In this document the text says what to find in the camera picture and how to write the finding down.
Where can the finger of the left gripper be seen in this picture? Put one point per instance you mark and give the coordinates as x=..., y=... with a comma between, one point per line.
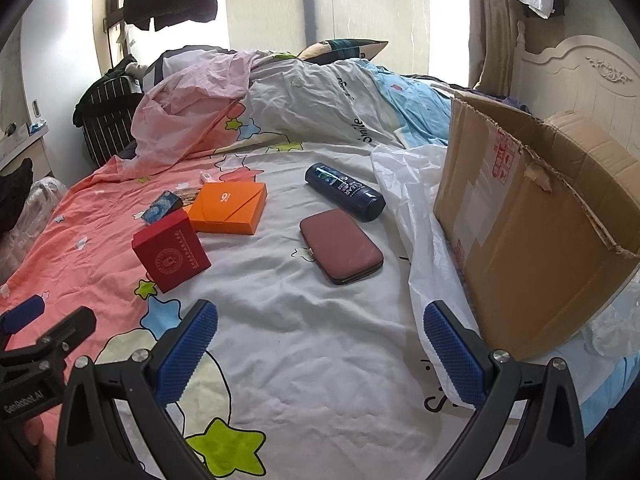
x=65, y=336
x=14, y=320

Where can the starry night tissue pack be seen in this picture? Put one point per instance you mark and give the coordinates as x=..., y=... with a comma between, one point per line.
x=165, y=204

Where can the cartoon star bed sheet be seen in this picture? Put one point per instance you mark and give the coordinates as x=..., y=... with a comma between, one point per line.
x=294, y=115

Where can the dark patterned pillow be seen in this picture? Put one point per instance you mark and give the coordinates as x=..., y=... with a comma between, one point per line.
x=329, y=51

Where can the pink cream tube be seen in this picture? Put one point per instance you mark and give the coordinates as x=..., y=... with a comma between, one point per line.
x=207, y=178

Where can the black striped bag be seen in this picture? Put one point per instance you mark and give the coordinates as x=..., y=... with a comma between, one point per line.
x=105, y=111

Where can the maroon zip case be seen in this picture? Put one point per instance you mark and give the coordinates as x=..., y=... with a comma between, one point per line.
x=340, y=248

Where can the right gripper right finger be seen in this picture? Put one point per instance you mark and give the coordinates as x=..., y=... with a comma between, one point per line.
x=549, y=442

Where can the dark blue shampoo bottle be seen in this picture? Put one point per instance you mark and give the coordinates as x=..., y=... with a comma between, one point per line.
x=355, y=197

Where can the beige curtain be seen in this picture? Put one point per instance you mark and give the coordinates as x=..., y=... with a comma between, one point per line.
x=492, y=41

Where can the white plastic bag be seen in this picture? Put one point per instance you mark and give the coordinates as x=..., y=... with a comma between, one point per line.
x=361, y=354

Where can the white side cabinet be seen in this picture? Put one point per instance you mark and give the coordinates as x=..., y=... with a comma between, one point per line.
x=26, y=145

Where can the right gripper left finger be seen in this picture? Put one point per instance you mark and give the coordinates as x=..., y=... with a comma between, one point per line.
x=93, y=444

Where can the brown cardboard box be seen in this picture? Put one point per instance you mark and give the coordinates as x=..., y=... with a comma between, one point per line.
x=543, y=219

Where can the red square box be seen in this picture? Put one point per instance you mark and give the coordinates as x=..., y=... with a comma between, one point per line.
x=170, y=251

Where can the clear plastic bag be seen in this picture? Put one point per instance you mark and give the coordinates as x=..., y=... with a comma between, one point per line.
x=42, y=200

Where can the orange gift box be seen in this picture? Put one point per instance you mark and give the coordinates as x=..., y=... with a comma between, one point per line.
x=228, y=207

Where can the white carved headboard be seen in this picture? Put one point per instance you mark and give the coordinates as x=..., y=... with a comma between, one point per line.
x=586, y=74

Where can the pink crumpled sheet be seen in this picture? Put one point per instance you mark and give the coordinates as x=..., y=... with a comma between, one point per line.
x=176, y=114

